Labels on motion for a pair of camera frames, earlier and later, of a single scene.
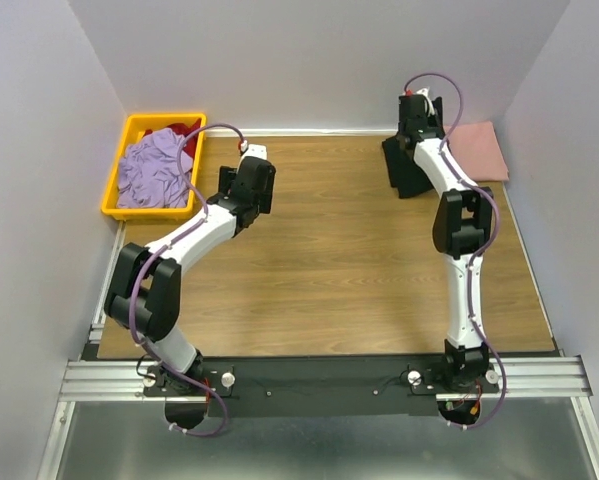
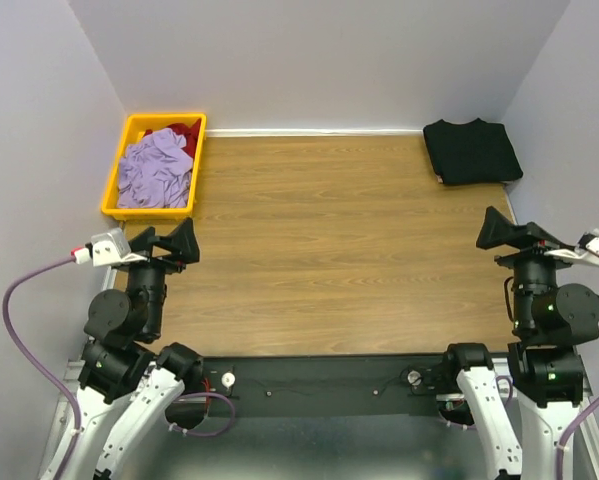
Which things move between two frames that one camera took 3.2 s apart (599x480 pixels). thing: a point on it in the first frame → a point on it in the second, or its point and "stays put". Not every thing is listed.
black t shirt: x=404 y=172 → x=473 y=152
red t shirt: x=191 y=142 stays put
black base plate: x=322 y=386 stays put
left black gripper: x=226 y=178 → x=182 y=241
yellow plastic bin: x=134 y=125 stays put
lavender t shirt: x=149 y=176 stays put
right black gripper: x=432 y=122 → x=532 y=238
